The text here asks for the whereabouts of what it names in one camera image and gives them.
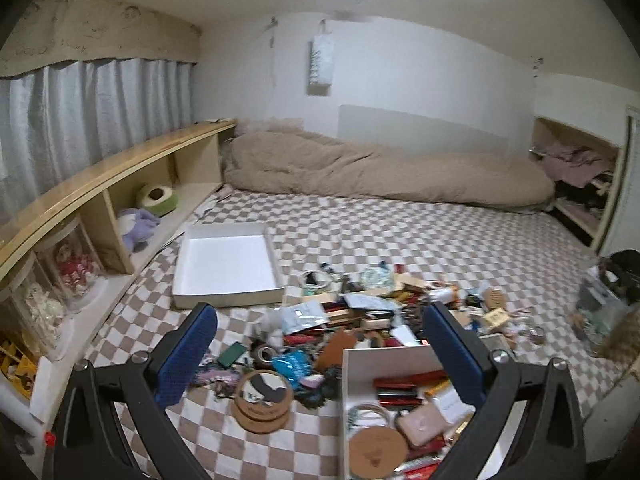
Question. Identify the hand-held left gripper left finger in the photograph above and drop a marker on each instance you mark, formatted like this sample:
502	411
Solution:
182	355

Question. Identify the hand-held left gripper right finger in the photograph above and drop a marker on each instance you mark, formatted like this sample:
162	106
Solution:
457	355

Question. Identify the purple blue crocheted piece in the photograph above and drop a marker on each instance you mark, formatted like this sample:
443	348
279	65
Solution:
215	377

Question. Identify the white cardboard box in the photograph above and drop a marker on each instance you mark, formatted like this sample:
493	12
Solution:
385	360

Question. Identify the round cork coaster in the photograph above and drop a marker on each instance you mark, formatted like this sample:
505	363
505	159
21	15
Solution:
260	417
377	452

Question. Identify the dark green box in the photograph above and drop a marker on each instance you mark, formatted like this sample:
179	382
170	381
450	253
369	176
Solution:
231	353

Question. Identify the cream printed box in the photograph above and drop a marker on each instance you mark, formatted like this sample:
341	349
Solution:
496	321

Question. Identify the red pen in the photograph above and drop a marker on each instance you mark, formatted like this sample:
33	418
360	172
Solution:
400	385

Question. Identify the carved wooden block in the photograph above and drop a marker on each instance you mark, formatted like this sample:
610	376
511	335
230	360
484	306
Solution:
493	299

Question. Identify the pink leather case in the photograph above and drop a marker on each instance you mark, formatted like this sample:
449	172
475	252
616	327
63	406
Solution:
421	425

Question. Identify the brown tape roll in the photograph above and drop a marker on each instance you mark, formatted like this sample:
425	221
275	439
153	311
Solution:
262	357
537	335

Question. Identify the white crumpled plastic wrap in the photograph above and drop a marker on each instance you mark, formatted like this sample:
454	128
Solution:
267	327

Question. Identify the white shallow box lid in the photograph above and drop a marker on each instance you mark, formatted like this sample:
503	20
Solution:
225	260

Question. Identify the white bangle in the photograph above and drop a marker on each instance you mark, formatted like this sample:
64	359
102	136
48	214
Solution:
370	414

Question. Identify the floral fabric pouch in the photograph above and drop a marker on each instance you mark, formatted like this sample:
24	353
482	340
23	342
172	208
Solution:
377	278

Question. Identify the bright blue packet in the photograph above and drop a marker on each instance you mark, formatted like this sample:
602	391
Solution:
295	367

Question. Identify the brown leather piece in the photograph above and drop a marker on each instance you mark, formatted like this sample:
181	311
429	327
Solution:
340	352

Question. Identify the light blue paper packet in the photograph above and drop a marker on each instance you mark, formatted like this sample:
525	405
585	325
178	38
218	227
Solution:
305	317

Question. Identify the brown white checkered bed sheet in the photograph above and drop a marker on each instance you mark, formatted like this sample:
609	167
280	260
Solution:
400	240

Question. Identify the purple plush toy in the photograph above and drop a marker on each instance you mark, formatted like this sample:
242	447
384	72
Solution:
137	227

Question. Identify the red dressed doll clear case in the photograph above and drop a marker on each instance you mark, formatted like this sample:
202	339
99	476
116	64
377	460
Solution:
75	265

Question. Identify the dark blue knitted piece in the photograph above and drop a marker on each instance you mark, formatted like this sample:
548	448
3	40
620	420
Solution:
320	390

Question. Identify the white flowers in case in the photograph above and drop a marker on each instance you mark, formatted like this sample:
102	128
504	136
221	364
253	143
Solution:
35	305

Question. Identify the avocado plush toy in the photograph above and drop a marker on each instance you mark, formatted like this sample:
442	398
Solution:
157	199

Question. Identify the yellow toy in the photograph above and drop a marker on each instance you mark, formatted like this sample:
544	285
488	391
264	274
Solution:
17	370

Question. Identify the clear plastic bottle red cap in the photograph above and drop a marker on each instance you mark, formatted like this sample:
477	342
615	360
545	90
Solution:
35	442

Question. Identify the leopard print scrunchie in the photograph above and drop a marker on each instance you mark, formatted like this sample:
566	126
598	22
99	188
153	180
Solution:
610	270

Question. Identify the black cloth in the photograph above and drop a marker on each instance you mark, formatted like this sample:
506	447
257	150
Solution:
627	275

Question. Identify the wooden bedside shelf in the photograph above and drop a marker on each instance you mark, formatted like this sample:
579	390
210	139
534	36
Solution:
100	175

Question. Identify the beige quilt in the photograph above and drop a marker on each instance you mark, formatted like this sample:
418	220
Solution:
375	175

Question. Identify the pink clothes pile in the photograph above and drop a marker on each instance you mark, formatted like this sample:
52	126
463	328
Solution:
575	162

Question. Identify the white headboard panel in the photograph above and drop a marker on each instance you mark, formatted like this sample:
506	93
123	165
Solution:
425	125

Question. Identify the built-in closet shelf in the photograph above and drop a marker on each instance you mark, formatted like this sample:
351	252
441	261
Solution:
560	132

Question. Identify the grey curtain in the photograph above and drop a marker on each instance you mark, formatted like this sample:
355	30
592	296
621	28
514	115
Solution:
90	120

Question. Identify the white hanging paper bag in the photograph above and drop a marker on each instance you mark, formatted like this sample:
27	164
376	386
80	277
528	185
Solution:
320	65

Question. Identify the beige cartoon print valance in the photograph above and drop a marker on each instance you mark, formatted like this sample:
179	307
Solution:
100	30

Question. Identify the clear bag by wall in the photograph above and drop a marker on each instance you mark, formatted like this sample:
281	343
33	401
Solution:
597	310

